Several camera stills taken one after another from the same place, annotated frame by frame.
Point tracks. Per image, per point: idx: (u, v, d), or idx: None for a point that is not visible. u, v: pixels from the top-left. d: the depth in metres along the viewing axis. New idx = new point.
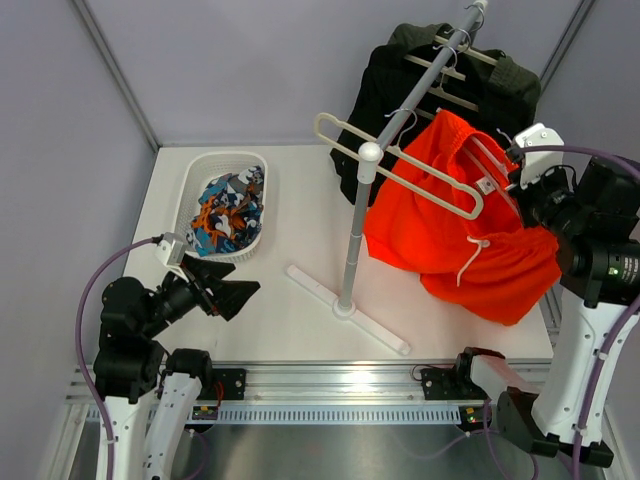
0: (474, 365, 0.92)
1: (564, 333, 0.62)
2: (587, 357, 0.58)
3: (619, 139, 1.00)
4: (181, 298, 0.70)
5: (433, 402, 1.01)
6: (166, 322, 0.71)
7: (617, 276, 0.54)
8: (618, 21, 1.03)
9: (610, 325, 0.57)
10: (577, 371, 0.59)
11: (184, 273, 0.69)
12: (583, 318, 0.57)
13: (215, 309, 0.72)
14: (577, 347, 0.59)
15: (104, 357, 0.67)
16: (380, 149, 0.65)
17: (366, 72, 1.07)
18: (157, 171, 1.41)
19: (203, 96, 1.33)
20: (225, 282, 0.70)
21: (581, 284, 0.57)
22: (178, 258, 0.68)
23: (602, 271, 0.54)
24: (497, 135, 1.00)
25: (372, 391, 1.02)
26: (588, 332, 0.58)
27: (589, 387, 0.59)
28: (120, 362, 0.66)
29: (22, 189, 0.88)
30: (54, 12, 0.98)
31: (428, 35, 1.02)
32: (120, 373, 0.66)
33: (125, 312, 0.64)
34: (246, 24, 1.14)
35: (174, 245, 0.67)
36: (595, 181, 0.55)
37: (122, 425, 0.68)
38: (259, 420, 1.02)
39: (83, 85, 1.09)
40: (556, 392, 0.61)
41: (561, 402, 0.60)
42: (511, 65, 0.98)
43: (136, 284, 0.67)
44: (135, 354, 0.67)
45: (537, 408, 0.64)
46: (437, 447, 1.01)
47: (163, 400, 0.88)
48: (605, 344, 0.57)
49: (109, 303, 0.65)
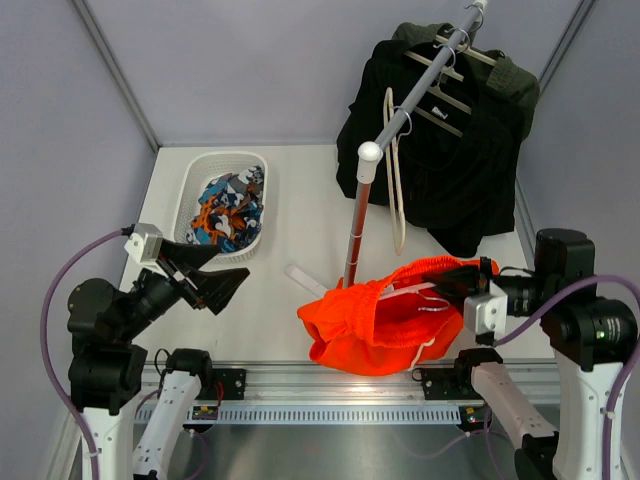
0: (474, 376, 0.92)
1: (563, 394, 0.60)
2: (596, 417, 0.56)
3: (621, 138, 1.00)
4: (161, 293, 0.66)
5: (433, 401, 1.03)
6: (148, 320, 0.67)
7: (606, 337, 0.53)
8: (617, 21, 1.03)
9: (610, 383, 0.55)
10: (590, 433, 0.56)
11: (161, 269, 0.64)
12: (583, 381, 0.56)
13: (200, 302, 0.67)
14: (584, 409, 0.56)
15: (80, 366, 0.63)
16: (380, 150, 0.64)
17: (366, 68, 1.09)
18: (156, 172, 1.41)
19: (203, 95, 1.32)
20: (210, 277, 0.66)
21: (575, 353, 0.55)
22: (153, 253, 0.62)
23: (589, 341, 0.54)
24: (484, 142, 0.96)
25: (371, 391, 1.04)
26: (592, 393, 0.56)
27: (604, 445, 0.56)
28: (98, 370, 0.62)
29: (22, 187, 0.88)
30: (53, 11, 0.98)
31: (429, 35, 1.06)
32: (97, 382, 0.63)
33: (97, 321, 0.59)
34: (245, 23, 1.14)
35: (147, 239, 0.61)
36: (550, 251, 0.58)
37: (105, 437, 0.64)
38: (262, 420, 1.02)
39: (83, 87, 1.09)
40: (573, 455, 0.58)
41: (582, 462, 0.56)
42: (510, 67, 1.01)
43: (108, 288, 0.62)
44: (116, 359, 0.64)
45: (558, 467, 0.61)
46: (438, 447, 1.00)
47: (163, 397, 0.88)
48: (611, 403, 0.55)
49: (74, 308, 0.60)
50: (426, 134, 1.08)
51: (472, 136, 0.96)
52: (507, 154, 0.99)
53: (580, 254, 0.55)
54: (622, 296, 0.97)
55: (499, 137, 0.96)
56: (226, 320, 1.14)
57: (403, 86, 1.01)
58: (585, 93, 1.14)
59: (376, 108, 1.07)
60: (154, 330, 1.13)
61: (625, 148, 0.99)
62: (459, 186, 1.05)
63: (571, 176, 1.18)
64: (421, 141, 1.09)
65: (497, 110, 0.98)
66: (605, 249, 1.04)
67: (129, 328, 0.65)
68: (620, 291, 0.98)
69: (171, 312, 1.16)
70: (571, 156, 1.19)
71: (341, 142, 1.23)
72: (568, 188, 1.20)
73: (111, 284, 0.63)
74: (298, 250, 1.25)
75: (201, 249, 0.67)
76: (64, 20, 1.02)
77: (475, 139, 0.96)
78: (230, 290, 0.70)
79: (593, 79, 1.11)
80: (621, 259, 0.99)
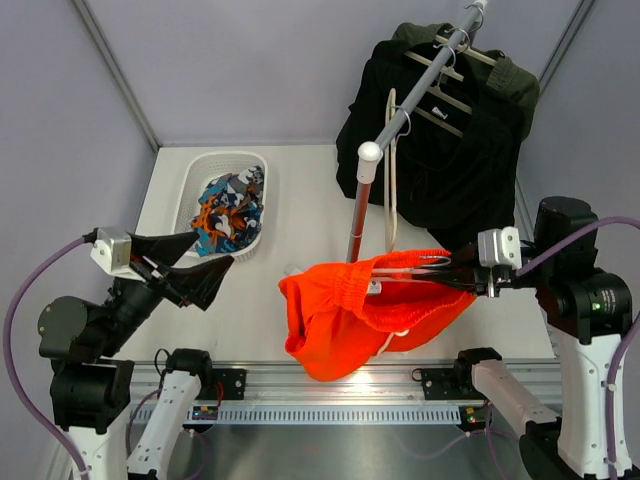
0: (475, 374, 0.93)
1: (564, 373, 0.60)
2: (597, 391, 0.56)
3: (621, 139, 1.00)
4: (140, 297, 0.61)
5: (432, 401, 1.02)
6: (131, 325, 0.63)
7: (601, 308, 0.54)
8: (616, 22, 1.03)
9: (610, 356, 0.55)
10: (592, 408, 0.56)
11: (137, 275, 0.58)
12: (582, 356, 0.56)
13: (186, 300, 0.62)
14: (584, 384, 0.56)
15: (60, 386, 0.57)
16: (380, 149, 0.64)
17: (366, 68, 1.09)
18: (156, 172, 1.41)
19: (203, 95, 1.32)
20: (193, 274, 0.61)
21: (571, 326, 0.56)
22: (123, 258, 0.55)
23: (585, 312, 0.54)
24: (484, 142, 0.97)
25: (371, 391, 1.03)
26: (592, 367, 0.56)
27: (608, 419, 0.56)
28: (80, 390, 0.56)
29: (23, 188, 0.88)
30: (54, 12, 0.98)
31: (429, 35, 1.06)
32: (80, 402, 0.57)
33: (72, 344, 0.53)
34: (245, 24, 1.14)
35: (114, 244, 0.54)
36: (551, 225, 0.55)
37: (94, 454, 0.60)
38: (261, 420, 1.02)
39: (83, 88, 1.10)
40: (577, 432, 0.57)
41: (587, 439, 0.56)
42: (510, 68, 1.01)
43: (79, 307, 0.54)
44: (99, 375, 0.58)
45: (564, 448, 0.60)
46: (438, 447, 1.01)
47: (163, 396, 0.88)
48: (610, 375, 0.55)
49: (45, 333, 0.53)
50: (425, 135, 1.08)
51: (472, 136, 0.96)
52: (507, 153, 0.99)
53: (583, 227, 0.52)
54: None
55: (499, 137, 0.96)
56: (227, 321, 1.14)
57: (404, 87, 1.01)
58: (586, 93, 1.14)
59: (376, 108, 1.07)
60: (154, 330, 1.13)
61: (626, 149, 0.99)
62: (459, 186, 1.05)
63: (571, 176, 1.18)
64: (421, 141, 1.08)
65: (496, 110, 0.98)
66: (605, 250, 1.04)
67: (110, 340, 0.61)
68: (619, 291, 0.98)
69: (171, 312, 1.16)
70: (570, 156, 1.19)
71: (341, 142, 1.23)
72: (567, 189, 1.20)
73: (84, 301, 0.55)
74: (297, 250, 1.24)
75: (178, 239, 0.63)
76: (64, 22, 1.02)
77: (475, 139, 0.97)
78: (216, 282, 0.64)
79: (594, 80, 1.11)
80: (621, 260, 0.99)
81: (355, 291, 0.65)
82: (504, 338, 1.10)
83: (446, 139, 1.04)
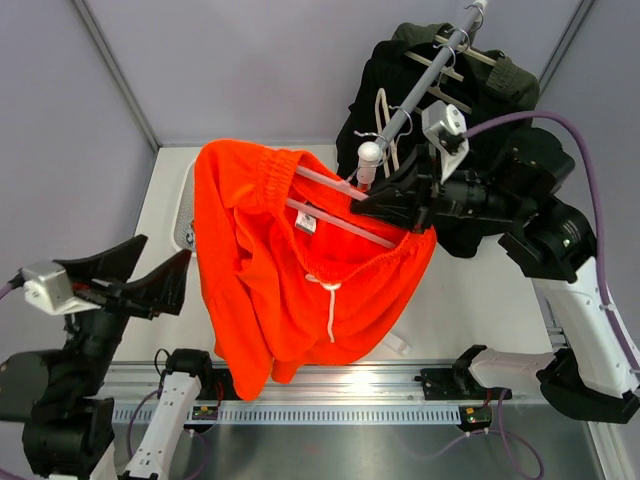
0: (479, 376, 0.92)
1: (561, 312, 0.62)
2: (602, 317, 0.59)
3: (620, 138, 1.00)
4: (105, 325, 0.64)
5: (432, 401, 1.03)
6: (104, 354, 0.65)
7: (571, 240, 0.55)
8: (617, 22, 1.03)
9: (597, 281, 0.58)
10: (604, 337, 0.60)
11: (89, 304, 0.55)
12: (580, 295, 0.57)
13: (155, 311, 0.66)
14: (592, 320, 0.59)
15: (33, 439, 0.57)
16: (379, 149, 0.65)
17: (366, 68, 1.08)
18: (156, 172, 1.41)
19: (203, 95, 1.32)
20: (148, 288, 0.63)
21: (552, 271, 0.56)
22: (62, 294, 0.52)
23: (561, 253, 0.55)
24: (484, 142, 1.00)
25: (372, 391, 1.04)
26: (590, 300, 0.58)
27: (617, 334, 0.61)
28: (53, 444, 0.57)
29: (22, 189, 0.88)
30: (54, 13, 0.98)
31: (429, 35, 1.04)
32: (55, 453, 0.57)
33: (33, 406, 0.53)
34: (245, 24, 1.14)
35: (47, 281, 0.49)
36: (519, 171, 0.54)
37: None
38: (263, 420, 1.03)
39: (82, 90, 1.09)
40: (600, 362, 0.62)
41: (612, 363, 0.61)
42: (510, 69, 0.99)
43: (38, 366, 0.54)
44: (75, 423, 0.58)
45: (590, 380, 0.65)
46: (437, 447, 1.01)
47: (163, 399, 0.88)
48: (604, 297, 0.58)
49: (3, 396, 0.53)
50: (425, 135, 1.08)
51: None
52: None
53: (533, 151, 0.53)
54: (623, 296, 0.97)
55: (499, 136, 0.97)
56: None
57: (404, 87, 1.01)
58: (585, 94, 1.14)
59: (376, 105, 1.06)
60: (154, 330, 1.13)
61: (624, 150, 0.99)
62: None
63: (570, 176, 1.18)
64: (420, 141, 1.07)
65: (497, 111, 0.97)
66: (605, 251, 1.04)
67: (85, 382, 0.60)
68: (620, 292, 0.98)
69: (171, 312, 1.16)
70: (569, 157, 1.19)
71: (341, 141, 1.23)
72: (566, 189, 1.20)
73: (43, 358, 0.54)
74: None
75: (123, 250, 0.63)
76: (64, 23, 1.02)
77: None
78: (178, 286, 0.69)
79: (594, 80, 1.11)
80: (620, 260, 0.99)
81: (277, 177, 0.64)
82: (503, 338, 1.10)
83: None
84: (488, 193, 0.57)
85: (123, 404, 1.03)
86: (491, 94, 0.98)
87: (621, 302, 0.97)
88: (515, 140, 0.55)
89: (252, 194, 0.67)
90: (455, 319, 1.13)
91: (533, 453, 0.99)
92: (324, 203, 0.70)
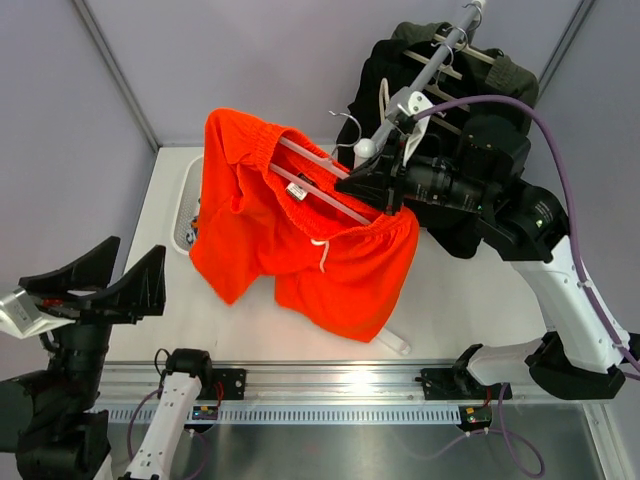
0: (479, 375, 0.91)
1: (540, 293, 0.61)
2: (580, 294, 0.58)
3: (620, 136, 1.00)
4: (87, 338, 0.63)
5: (432, 401, 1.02)
6: (91, 369, 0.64)
7: (543, 220, 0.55)
8: (617, 20, 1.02)
9: (571, 257, 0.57)
10: (584, 314, 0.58)
11: (61, 322, 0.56)
12: (554, 273, 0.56)
13: (137, 316, 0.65)
14: (570, 298, 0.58)
15: (25, 461, 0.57)
16: (375, 142, 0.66)
17: (365, 65, 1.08)
18: (157, 172, 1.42)
19: (202, 95, 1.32)
20: (124, 289, 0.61)
21: (527, 254, 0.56)
22: (28, 314, 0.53)
23: (535, 233, 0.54)
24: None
25: (374, 392, 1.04)
26: (566, 277, 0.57)
27: (598, 310, 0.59)
28: (48, 463, 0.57)
29: (22, 189, 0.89)
30: (54, 13, 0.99)
31: (428, 33, 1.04)
32: (49, 470, 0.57)
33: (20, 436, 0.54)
34: (245, 24, 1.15)
35: (6, 305, 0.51)
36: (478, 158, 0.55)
37: None
38: (264, 420, 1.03)
39: (83, 90, 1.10)
40: (582, 340, 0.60)
41: (595, 340, 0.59)
42: (509, 67, 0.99)
43: (23, 396, 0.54)
44: (68, 442, 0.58)
45: (576, 359, 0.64)
46: (437, 448, 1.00)
47: (164, 399, 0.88)
48: (581, 274, 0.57)
49: None
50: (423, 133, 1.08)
51: None
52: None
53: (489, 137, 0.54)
54: (622, 296, 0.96)
55: None
56: (226, 320, 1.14)
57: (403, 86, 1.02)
58: (585, 93, 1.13)
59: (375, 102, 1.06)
60: (154, 330, 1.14)
61: (623, 148, 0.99)
62: None
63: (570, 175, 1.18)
64: None
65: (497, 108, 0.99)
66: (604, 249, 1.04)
67: (77, 400, 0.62)
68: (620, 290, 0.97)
69: (170, 312, 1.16)
70: (569, 156, 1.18)
71: (341, 140, 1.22)
72: (566, 188, 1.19)
73: (28, 390, 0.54)
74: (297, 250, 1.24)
75: (95, 258, 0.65)
76: (65, 23, 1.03)
77: None
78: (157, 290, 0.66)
79: (594, 79, 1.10)
80: (619, 258, 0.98)
81: (263, 147, 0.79)
82: (503, 338, 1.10)
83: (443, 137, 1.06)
84: (453, 179, 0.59)
85: (123, 404, 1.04)
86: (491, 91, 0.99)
87: (621, 301, 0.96)
88: (472, 124, 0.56)
89: (249, 157, 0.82)
90: (455, 319, 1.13)
91: (533, 451, 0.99)
92: (313, 176, 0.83)
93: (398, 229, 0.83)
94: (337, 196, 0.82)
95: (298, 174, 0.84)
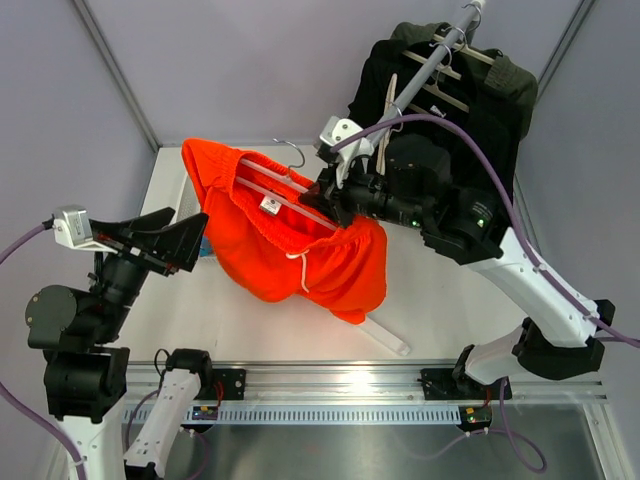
0: (474, 375, 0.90)
1: (503, 287, 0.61)
2: (539, 279, 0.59)
3: (618, 135, 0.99)
4: (126, 274, 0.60)
5: (433, 401, 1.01)
6: (124, 306, 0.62)
7: (485, 220, 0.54)
8: (617, 18, 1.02)
9: (522, 246, 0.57)
10: (549, 296, 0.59)
11: (106, 248, 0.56)
12: (509, 266, 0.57)
13: (171, 268, 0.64)
14: (530, 284, 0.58)
15: (55, 368, 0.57)
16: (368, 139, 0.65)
17: (365, 64, 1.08)
18: (156, 172, 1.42)
19: (202, 94, 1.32)
20: (163, 235, 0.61)
21: (479, 254, 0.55)
22: (86, 232, 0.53)
23: (480, 234, 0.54)
24: (482, 139, 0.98)
25: (373, 391, 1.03)
26: (522, 266, 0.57)
27: (560, 288, 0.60)
28: (73, 379, 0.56)
29: (22, 188, 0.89)
30: (54, 13, 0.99)
31: (427, 33, 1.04)
32: (75, 388, 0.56)
33: (61, 335, 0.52)
34: (244, 24, 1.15)
35: (70, 218, 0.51)
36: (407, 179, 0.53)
37: (89, 445, 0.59)
38: (270, 419, 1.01)
39: (83, 89, 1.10)
40: (555, 321, 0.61)
41: (566, 318, 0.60)
42: (508, 65, 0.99)
43: (68, 296, 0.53)
44: (94, 363, 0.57)
45: (554, 338, 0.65)
46: (438, 447, 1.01)
47: (163, 393, 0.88)
48: (534, 260, 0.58)
49: (34, 325, 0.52)
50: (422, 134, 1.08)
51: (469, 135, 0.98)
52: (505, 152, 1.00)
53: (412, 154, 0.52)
54: (621, 296, 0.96)
55: (496, 135, 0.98)
56: (226, 320, 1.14)
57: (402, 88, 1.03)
58: (584, 93, 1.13)
59: (375, 102, 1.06)
60: (155, 330, 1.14)
61: (621, 147, 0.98)
62: None
63: (568, 174, 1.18)
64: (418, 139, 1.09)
65: (495, 107, 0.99)
66: (603, 249, 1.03)
67: (107, 326, 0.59)
68: (620, 290, 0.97)
69: (170, 311, 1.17)
70: (568, 156, 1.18)
71: None
72: (566, 187, 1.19)
73: (74, 290, 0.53)
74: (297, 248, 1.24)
75: (151, 221, 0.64)
76: (65, 22, 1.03)
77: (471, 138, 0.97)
78: (195, 239, 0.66)
79: (592, 78, 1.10)
80: (618, 258, 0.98)
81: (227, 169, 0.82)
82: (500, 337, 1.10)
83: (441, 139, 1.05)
84: (387, 195, 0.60)
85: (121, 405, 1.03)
86: (489, 93, 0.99)
87: (619, 302, 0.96)
88: (394, 147, 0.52)
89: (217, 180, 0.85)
90: (454, 319, 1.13)
91: (533, 447, 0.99)
92: (282, 190, 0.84)
93: (362, 237, 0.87)
94: (305, 207, 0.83)
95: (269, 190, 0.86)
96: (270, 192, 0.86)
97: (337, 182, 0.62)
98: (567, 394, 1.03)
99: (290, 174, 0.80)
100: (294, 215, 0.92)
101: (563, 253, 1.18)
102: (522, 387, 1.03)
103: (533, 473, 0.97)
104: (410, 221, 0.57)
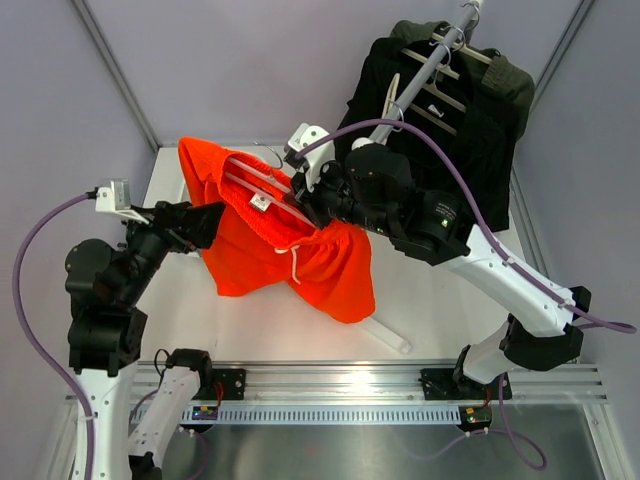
0: (472, 375, 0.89)
1: (476, 282, 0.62)
2: (508, 272, 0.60)
3: (618, 131, 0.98)
4: (153, 245, 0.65)
5: (432, 402, 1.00)
6: (147, 275, 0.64)
7: (448, 220, 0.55)
8: (616, 16, 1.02)
9: (489, 241, 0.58)
10: (519, 287, 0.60)
11: (138, 215, 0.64)
12: (476, 261, 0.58)
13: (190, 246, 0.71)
14: (499, 277, 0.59)
15: (79, 325, 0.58)
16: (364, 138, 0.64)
17: (365, 62, 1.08)
18: (156, 172, 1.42)
19: (201, 94, 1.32)
20: (188, 212, 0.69)
21: (443, 254, 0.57)
22: (125, 200, 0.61)
23: (445, 235, 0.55)
24: (478, 140, 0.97)
25: (373, 392, 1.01)
26: (489, 260, 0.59)
27: (531, 278, 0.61)
28: (97, 328, 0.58)
29: (22, 188, 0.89)
30: (53, 11, 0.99)
31: (426, 32, 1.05)
32: (97, 343, 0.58)
33: (96, 278, 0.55)
34: (243, 24, 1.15)
35: (115, 186, 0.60)
36: (371, 185, 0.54)
37: (102, 400, 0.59)
38: (268, 419, 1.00)
39: (83, 88, 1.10)
40: (529, 310, 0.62)
41: (540, 307, 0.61)
42: (505, 67, 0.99)
43: (105, 248, 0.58)
44: (116, 321, 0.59)
45: (533, 328, 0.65)
46: (438, 447, 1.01)
47: (163, 388, 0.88)
48: (503, 254, 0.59)
49: (73, 271, 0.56)
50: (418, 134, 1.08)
51: (466, 135, 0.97)
52: (501, 153, 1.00)
53: (377, 159, 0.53)
54: (620, 295, 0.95)
55: (493, 135, 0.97)
56: (225, 320, 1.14)
57: (400, 88, 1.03)
58: (582, 93, 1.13)
59: (374, 102, 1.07)
60: (155, 330, 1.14)
61: (620, 145, 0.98)
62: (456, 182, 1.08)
63: (567, 173, 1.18)
64: (416, 139, 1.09)
65: (492, 108, 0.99)
66: (603, 248, 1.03)
67: (132, 287, 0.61)
68: (618, 289, 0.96)
69: (170, 311, 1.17)
70: (568, 156, 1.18)
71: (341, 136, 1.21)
72: (565, 186, 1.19)
73: (109, 244, 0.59)
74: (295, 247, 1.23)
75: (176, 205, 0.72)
76: (64, 21, 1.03)
77: (468, 137, 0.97)
78: (212, 222, 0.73)
79: (592, 76, 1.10)
80: (617, 257, 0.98)
81: (216, 165, 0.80)
82: None
83: (440, 138, 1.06)
84: (354, 200, 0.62)
85: None
86: (487, 92, 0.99)
87: (619, 300, 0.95)
88: (352, 157, 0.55)
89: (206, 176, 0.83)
90: (454, 318, 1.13)
91: (534, 447, 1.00)
92: (270, 189, 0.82)
93: (342, 237, 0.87)
94: (293, 206, 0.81)
95: (257, 188, 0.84)
96: (260, 191, 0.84)
97: (307, 186, 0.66)
98: (567, 394, 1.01)
99: (274, 173, 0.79)
100: (286, 213, 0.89)
101: (563, 252, 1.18)
102: (522, 387, 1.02)
103: (534, 473, 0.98)
104: (375, 226, 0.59)
